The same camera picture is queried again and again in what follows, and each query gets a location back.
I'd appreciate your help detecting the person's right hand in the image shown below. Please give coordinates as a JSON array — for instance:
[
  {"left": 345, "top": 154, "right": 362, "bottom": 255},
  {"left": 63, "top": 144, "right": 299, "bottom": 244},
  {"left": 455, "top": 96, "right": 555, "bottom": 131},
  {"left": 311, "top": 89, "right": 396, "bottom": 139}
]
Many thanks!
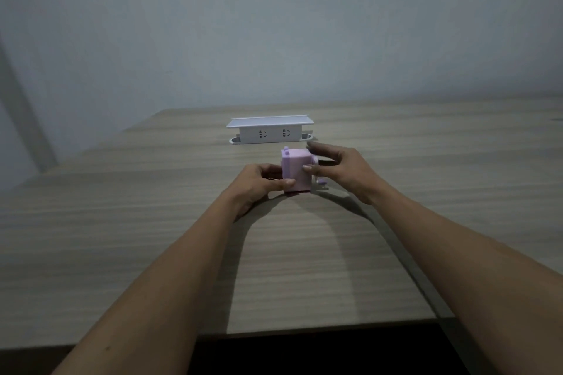
[{"left": 303, "top": 144, "right": 389, "bottom": 207}]

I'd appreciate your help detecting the person's left hand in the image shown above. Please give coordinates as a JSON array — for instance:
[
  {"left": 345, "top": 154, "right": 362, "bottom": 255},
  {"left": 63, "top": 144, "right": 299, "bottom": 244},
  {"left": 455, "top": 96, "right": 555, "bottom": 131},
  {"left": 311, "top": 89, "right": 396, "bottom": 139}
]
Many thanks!
[{"left": 224, "top": 163, "right": 296, "bottom": 217}]

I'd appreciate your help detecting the pink cube pencil sharpener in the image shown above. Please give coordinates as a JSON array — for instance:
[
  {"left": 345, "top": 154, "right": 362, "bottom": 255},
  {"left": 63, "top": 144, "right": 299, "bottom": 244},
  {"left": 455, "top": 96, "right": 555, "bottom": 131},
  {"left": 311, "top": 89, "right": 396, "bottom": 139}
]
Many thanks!
[{"left": 280, "top": 146, "right": 329, "bottom": 195}]

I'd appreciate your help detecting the person's right forearm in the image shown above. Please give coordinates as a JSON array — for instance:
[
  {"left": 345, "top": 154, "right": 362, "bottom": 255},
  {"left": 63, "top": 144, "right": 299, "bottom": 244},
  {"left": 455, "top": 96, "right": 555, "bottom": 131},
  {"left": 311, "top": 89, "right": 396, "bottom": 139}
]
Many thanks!
[{"left": 369, "top": 178, "right": 563, "bottom": 375}]

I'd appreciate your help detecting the person's left forearm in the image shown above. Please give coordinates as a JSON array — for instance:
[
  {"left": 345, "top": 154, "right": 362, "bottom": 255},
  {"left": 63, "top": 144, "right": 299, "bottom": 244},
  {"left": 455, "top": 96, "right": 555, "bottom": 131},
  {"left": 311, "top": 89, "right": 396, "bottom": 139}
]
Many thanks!
[{"left": 52, "top": 189, "right": 248, "bottom": 375}]

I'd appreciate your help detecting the white pop-up socket box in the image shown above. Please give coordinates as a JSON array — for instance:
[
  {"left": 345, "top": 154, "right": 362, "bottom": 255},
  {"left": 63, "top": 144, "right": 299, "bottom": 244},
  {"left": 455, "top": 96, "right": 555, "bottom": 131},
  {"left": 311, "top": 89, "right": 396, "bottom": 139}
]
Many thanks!
[{"left": 225, "top": 114, "right": 318, "bottom": 145}]

